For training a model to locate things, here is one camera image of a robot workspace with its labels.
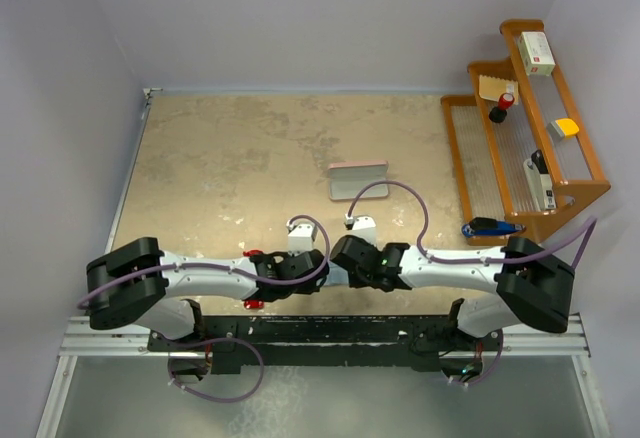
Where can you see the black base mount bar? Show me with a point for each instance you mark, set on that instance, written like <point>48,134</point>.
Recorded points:
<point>423,343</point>

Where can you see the pink glasses case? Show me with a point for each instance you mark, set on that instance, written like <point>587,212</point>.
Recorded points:
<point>347,179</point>

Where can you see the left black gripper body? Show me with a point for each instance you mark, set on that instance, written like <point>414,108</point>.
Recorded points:
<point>308,288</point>

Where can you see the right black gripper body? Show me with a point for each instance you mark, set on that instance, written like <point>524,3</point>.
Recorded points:
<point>357,280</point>

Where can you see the white red box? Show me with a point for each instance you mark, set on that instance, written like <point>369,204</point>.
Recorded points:
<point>536,53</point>

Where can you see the white black device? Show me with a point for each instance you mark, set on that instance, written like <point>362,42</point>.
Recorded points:
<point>539,182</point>

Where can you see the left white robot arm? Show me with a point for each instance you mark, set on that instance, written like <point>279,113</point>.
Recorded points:
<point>141,284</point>

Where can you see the tan paper packet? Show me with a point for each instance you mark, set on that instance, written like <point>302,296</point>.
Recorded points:
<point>492,88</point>

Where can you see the red black stamp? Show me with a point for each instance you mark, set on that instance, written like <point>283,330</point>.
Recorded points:
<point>499,112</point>

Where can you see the blue cleaning cloth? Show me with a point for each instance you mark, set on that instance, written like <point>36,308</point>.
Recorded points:
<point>337,276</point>

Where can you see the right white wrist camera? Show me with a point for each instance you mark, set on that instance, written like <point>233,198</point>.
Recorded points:
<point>362,226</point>

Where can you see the yellow grey sponge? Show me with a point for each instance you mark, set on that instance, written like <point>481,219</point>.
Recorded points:
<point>562,129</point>

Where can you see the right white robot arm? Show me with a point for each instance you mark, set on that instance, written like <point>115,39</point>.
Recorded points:
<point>520,282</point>

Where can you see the aluminium frame rail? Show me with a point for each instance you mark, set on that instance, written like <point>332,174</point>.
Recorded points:
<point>312,376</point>

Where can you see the blue small object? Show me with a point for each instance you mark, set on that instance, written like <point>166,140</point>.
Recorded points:
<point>489,227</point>

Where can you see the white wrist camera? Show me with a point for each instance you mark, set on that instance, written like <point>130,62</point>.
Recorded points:
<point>301,236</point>
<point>362,226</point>

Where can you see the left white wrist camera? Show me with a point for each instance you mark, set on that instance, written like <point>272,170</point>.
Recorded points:
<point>301,236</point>

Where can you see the red sunglasses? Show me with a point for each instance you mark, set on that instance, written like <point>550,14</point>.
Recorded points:
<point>253,304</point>

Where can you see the wooden tiered shelf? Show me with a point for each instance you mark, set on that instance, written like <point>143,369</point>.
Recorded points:
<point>488,157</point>

